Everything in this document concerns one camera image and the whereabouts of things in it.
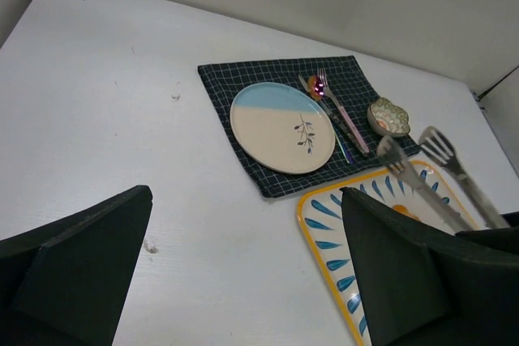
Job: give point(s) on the fork with pink handle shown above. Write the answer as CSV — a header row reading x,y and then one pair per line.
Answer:
x,y
323,89

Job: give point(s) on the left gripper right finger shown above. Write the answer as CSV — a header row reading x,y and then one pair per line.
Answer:
x,y
422,286

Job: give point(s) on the iridescent spoon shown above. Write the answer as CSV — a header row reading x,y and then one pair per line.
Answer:
x,y
311,85

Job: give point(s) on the rectangular tray blue leaf pattern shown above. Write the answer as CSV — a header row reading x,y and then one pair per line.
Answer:
x,y
320,220

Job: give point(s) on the dark checked placemat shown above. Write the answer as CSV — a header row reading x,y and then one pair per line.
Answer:
x,y
223,81

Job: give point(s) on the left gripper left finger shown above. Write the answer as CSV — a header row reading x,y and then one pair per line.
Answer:
x,y
66,282

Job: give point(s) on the small flower-shaped dish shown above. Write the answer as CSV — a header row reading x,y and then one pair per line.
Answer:
x,y
386,118

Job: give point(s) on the round blue beige plate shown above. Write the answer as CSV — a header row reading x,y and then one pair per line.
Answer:
x,y
282,128

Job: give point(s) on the metal serving tongs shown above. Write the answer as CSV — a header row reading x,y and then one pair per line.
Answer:
x,y
436,146

